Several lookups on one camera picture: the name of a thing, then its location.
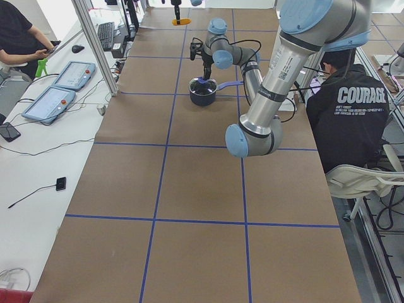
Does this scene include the yellow corn cob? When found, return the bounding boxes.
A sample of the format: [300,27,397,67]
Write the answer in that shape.
[172,18,192,26]

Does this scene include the black computer mouse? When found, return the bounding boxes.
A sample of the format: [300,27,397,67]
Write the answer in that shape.
[71,45,85,54]

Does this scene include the blue saucepan with handle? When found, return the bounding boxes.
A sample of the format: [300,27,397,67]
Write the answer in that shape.
[189,77,244,107]

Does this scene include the small black sensor pad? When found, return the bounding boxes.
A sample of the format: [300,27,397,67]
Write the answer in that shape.
[56,177,67,191]

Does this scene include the black smartphone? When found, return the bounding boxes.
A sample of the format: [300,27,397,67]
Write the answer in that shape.
[0,122,21,142]

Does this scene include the white power adapter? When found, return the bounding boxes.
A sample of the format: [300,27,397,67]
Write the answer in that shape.
[97,104,106,116]

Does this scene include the teach pendant tablet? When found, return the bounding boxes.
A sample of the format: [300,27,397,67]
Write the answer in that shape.
[21,86,76,125]
[52,61,96,92]

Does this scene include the person in courage jacket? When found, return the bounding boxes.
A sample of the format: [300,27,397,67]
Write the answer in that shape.
[306,49,389,172]

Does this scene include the near teach pendant tablet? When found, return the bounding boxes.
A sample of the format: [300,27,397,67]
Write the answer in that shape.
[21,86,76,125]

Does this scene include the glass lid with blue knob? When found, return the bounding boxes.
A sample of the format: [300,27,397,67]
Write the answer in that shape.
[189,77,217,96]

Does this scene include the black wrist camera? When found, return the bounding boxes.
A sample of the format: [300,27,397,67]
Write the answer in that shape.
[189,42,203,61]

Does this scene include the far teach pendant tablet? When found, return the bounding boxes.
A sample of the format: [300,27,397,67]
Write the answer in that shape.
[52,61,96,92]

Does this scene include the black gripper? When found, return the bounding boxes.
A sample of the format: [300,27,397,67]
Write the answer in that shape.
[201,52,213,81]
[170,0,182,24]

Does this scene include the green clamp stand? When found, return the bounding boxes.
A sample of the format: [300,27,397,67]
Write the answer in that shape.
[35,58,48,78]

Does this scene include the person in black shirt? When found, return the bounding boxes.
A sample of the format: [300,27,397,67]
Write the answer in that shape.
[1,1,61,80]

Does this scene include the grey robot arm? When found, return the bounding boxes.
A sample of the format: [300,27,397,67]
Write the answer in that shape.
[190,0,372,158]
[201,18,262,104]

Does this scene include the white chair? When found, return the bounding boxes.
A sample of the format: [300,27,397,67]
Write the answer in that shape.
[326,144,403,222]

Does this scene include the black keyboard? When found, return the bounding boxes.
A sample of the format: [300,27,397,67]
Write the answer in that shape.
[97,22,115,51]

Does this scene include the aluminium frame post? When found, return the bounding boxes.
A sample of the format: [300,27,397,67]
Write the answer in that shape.
[71,0,118,97]

